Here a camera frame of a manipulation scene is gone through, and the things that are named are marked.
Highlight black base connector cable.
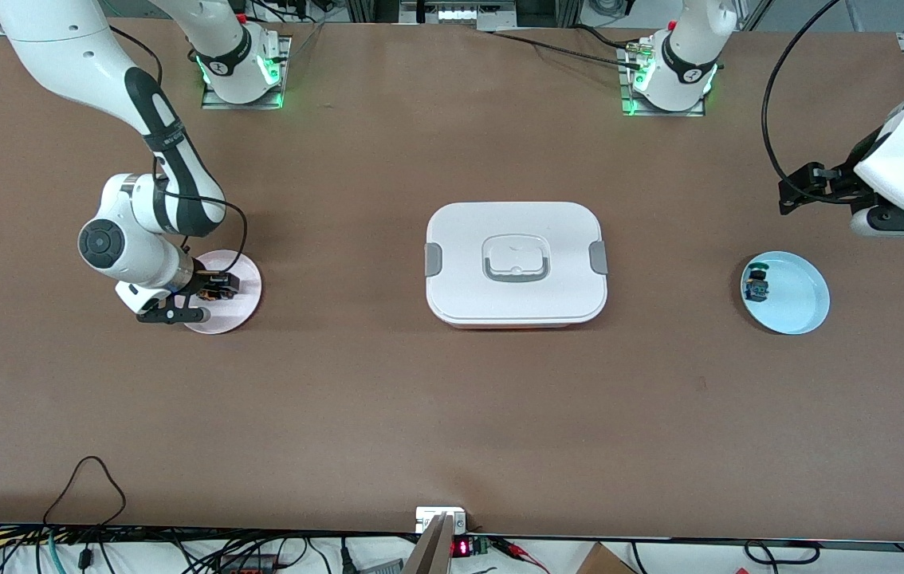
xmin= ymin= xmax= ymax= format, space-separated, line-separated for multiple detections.
xmin=478 ymin=29 xmax=644 ymax=71

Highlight black flat looped cable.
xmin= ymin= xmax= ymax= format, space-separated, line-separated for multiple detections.
xmin=743 ymin=540 xmax=821 ymax=566

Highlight pink round plate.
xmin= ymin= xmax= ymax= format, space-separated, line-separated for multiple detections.
xmin=181 ymin=250 xmax=263 ymax=335

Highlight brown cardboard piece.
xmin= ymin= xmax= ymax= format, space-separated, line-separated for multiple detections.
xmin=576 ymin=542 xmax=638 ymax=574

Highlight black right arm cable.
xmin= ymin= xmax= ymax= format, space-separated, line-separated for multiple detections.
xmin=105 ymin=24 xmax=249 ymax=276

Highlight black looped table cable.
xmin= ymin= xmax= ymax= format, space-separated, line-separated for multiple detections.
xmin=42 ymin=455 xmax=128 ymax=529

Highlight blue push-button switch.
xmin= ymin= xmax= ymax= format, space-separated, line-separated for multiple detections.
xmin=744 ymin=263 xmax=772 ymax=304

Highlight light blue round plate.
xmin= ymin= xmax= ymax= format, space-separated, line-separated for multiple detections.
xmin=741 ymin=251 xmax=831 ymax=336

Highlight aluminium frame with white light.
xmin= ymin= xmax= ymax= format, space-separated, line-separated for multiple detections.
xmin=399 ymin=0 xmax=518 ymax=26

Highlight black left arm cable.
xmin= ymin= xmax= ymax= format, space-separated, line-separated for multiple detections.
xmin=761 ymin=0 xmax=845 ymax=186

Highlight white lidded lunch box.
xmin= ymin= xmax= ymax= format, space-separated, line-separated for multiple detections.
xmin=424 ymin=201 xmax=609 ymax=329

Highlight grey aluminium bar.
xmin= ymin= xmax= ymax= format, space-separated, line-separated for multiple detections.
xmin=403 ymin=513 xmax=458 ymax=574

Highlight white metal bracket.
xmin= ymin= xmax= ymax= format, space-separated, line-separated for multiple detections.
xmin=415 ymin=506 xmax=469 ymax=535

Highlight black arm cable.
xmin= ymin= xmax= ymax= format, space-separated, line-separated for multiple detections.
xmin=105 ymin=24 xmax=249 ymax=276
xmin=761 ymin=0 xmax=845 ymax=186

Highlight red clip test leads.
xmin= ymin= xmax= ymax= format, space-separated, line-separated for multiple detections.
xmin=492 ymin=537 xmax=550 ymax=574

